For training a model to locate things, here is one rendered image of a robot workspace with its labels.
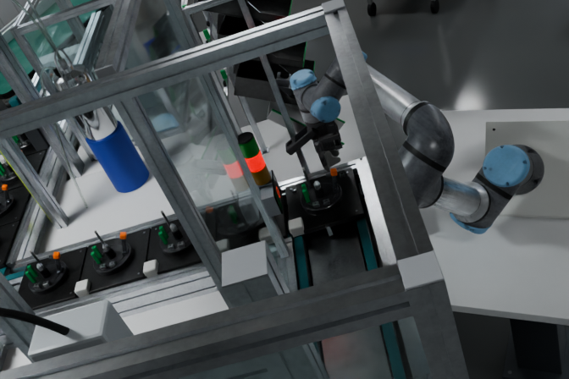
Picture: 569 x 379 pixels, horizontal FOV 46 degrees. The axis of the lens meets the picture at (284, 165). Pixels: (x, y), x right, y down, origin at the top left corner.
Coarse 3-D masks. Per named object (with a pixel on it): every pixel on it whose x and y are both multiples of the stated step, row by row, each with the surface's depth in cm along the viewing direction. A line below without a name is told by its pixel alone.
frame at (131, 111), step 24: (120, 0) 120; (120, 24) 111; (120, 48) 105; (96, 72) 99; (144, 120) 106; (144, 144) 108; (168, 168) 111; (168, 192) 114; (192, 216) 118; (192, 240) 121; (216, 264) 125
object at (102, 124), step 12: (60, 48) 250; (60, 60) 247; (60, 72) 244; (72, 72) 249; (84, 72) 250; (60, 84) 248; (72, 84) 248; (108, 108) 262; (84, 120) 257; (96, 120) 258; (108, 120) 261; (84, 132) 263; (96, 132) 260; (108, 132) 262
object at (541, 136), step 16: (496, 128) 206; (512, 128) 204; (528, 128) 202; (544, 128) 200; (560, 128) 198; (496, 144) 206; (512, 144) 204; (528, 144) 202; (544, 144) 200; (560, 144) 198; (544, 160) 199; (560, 160) 197; (544, 176) 199; (560, 176) 197; (528, 192) 201; (544, 192) 199; (560, 192) 197; (512, 208) 203; (528, 208) 201; (544, 208) 199; (560, 208) 197
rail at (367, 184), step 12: (360, 168) 227; (360, 180) 223; (372, 180) 221; (360, 192) 217; (372, 192) 216; (372, 204) 212; (372, 216) 208; (384, 228) 202; (384, 240) 199; (384, 252) 195; (384, 264) 191
